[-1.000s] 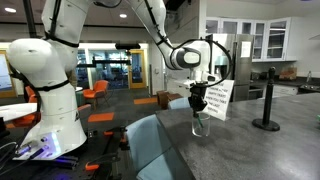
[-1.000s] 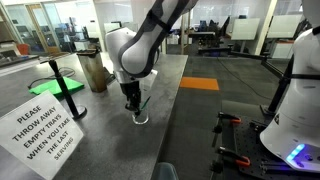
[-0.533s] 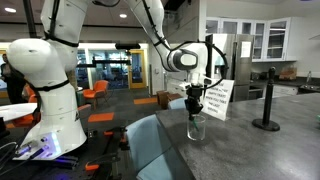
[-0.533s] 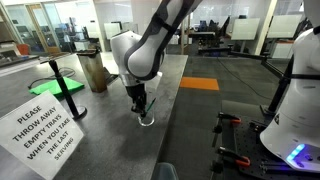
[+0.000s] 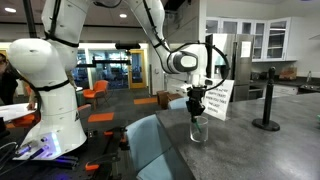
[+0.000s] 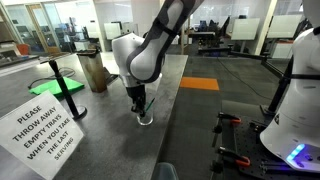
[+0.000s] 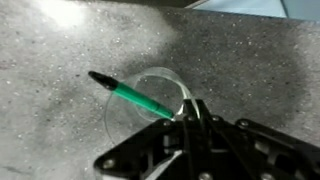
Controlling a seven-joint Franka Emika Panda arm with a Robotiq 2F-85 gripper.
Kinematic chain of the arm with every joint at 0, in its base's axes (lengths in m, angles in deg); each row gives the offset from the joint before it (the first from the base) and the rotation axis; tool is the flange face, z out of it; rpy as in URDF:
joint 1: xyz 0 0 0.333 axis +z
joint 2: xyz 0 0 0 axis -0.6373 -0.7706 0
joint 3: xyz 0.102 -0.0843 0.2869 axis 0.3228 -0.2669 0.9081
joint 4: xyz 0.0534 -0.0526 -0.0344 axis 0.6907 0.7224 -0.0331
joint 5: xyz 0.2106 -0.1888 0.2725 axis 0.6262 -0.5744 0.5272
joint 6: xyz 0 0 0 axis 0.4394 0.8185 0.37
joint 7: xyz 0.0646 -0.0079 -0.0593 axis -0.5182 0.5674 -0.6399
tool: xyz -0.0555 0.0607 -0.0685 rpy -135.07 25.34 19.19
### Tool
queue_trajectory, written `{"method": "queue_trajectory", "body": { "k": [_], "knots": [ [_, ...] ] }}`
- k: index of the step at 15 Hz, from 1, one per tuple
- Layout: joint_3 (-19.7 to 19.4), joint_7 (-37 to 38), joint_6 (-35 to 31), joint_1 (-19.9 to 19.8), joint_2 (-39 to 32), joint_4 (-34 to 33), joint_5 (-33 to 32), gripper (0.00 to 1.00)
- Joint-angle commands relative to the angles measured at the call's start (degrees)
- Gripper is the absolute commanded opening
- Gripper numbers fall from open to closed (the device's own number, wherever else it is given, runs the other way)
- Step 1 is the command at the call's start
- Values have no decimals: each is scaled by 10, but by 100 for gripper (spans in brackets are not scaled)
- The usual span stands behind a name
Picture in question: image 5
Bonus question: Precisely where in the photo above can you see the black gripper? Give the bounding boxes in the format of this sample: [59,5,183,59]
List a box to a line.
[185,85,208,134]

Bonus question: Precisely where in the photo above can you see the clear plastic cup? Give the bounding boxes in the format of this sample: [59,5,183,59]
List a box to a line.
[189,115,210,144]

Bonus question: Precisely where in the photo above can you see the small light blue chair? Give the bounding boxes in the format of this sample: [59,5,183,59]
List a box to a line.
[167,96,190,111]

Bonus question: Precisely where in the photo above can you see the white printed paper sign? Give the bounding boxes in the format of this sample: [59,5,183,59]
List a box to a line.
[202,78,235,122]

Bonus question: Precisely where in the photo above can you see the brown wooden stool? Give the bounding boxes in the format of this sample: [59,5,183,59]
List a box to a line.
[156,89,183,111]

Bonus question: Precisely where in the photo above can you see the large light blue chair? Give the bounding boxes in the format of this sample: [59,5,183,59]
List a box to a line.
[125,113,197,180]

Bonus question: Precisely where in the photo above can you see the stainless steel refrigerator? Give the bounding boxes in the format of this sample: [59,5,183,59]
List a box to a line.
[205,32,255,103]

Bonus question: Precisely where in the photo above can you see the yellow framed door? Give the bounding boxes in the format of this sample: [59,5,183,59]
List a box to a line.
[127,49,148,90]

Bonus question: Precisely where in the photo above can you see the white paper on refrigerator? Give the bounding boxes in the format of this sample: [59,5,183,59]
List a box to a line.
[240,40,252,59]

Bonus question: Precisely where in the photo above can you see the white base cabinets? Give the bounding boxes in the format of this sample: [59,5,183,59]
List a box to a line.
[272,84,300,98]

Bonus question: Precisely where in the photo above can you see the brown basket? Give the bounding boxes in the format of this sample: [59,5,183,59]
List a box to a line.
[278,66,298,81]

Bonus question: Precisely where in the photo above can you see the orange lounge chair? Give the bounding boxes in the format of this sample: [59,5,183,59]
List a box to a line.
[82,79,110,108]

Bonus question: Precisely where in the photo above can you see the orange clamp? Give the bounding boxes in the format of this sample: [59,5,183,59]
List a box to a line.
[84,161,101,172]

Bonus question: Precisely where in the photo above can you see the white round table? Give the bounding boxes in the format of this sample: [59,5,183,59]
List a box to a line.
[0,102,38,123]

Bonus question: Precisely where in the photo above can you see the person in dark clothes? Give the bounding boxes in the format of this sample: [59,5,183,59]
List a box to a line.
[0,53,20,106]

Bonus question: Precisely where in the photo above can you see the black vertical pole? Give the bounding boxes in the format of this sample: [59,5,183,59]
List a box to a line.
[22,0,38,39]

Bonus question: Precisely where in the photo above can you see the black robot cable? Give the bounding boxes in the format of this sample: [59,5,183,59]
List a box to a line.
[142,0,232,93]

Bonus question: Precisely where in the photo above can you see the black post stand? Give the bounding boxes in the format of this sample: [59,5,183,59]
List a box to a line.
[251,66,281,132]

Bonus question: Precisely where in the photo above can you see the white glass-door wall cabinets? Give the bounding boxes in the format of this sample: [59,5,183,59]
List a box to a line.
[205,16,300,63]

